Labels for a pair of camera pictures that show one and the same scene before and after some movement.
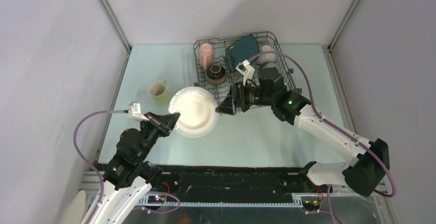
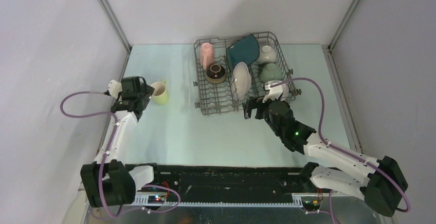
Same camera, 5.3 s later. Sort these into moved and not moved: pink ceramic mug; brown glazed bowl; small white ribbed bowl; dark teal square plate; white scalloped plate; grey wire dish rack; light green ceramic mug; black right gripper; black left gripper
Moved: white scalloped plate; black left gripper; black right gripper
Not moved: grey wire dish rack; brown glazed bowl; light green ceramic mug; pink ceramic mug; dark teal square plate; small white ribbed bowl
